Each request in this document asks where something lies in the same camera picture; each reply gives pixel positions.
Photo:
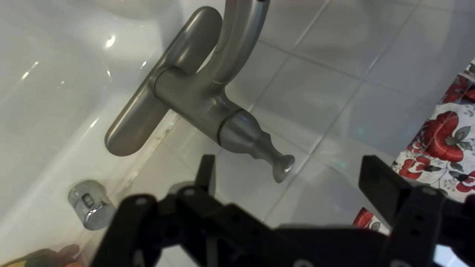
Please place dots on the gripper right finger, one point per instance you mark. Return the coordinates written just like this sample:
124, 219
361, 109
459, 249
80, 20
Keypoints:
415, 222

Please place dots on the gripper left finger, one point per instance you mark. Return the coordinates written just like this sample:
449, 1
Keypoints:
207, 226

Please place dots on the brushed steel tap lever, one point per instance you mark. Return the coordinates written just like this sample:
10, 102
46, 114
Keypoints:
248, 137

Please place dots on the floral shower curtain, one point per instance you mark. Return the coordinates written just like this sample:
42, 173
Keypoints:
445, 144

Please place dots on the chrome drain knob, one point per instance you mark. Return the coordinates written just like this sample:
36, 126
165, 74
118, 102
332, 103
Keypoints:
91, 205

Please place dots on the white bathtub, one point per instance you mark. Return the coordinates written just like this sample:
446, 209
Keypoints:
55, 92

